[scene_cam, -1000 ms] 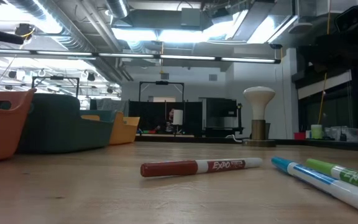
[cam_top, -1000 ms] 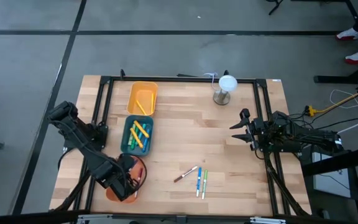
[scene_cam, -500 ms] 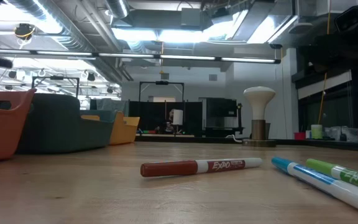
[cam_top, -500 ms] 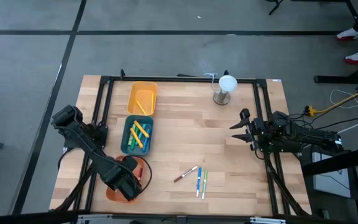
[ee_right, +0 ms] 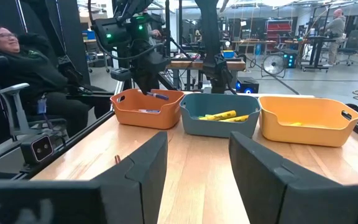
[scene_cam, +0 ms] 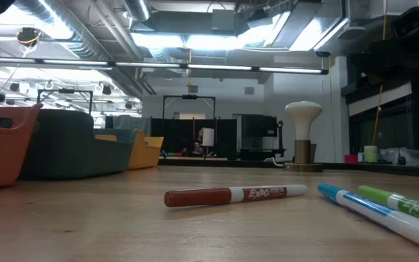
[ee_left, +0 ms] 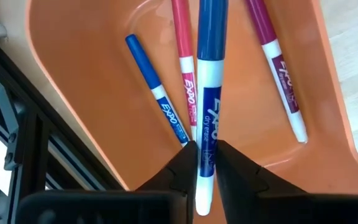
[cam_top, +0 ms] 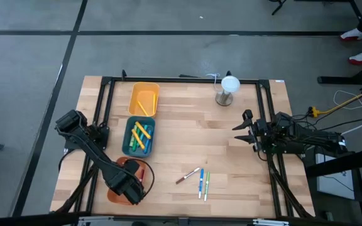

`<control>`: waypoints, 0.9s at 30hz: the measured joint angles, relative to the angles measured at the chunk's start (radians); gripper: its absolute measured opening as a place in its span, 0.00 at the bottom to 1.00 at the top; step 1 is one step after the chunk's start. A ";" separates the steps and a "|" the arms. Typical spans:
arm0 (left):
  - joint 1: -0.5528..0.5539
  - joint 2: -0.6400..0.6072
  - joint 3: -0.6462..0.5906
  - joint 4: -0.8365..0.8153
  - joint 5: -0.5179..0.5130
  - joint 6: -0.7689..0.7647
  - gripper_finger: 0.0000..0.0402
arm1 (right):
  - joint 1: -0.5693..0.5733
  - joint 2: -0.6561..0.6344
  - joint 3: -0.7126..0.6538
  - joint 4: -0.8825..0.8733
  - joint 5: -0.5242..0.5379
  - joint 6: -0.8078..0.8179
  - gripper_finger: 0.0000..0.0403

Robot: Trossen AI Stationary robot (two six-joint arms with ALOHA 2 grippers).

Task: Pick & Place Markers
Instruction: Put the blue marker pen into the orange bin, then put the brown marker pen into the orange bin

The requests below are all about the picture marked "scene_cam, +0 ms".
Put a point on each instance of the brown Expo marker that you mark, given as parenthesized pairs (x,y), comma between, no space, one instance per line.
(195,197)

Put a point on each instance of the light blue Expo marker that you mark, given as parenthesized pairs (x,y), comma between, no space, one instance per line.
(377,212)

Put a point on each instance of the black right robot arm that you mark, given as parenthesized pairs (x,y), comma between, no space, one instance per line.
(413,22)

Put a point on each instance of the teal plastic bin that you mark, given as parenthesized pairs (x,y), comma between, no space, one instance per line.
(71,153)

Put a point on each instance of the long LED light bar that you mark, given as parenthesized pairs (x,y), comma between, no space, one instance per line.
(147,64)

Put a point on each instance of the yellow plastic bin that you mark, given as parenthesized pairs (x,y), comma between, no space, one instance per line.
(145,154)

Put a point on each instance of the black partition panels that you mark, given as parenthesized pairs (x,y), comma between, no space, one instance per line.
(173,138)

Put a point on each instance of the person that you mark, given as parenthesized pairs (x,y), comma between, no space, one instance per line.
(195,148)

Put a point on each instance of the white lamp shade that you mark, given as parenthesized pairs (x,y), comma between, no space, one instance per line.
(208,137)

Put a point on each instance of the black cabinet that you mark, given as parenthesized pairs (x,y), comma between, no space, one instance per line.
(260,127)

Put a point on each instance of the white bulb brass lamp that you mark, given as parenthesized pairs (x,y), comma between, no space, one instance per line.
(303,116)

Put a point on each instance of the red box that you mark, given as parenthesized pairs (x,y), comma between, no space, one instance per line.
(350,159)

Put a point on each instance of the green container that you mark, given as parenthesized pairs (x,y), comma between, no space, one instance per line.
(370,154)

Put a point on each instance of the green Expo marker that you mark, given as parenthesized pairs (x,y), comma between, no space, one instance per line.
(413,208)

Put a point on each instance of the black aluminium table frame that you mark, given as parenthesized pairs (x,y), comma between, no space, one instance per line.
(377,168)

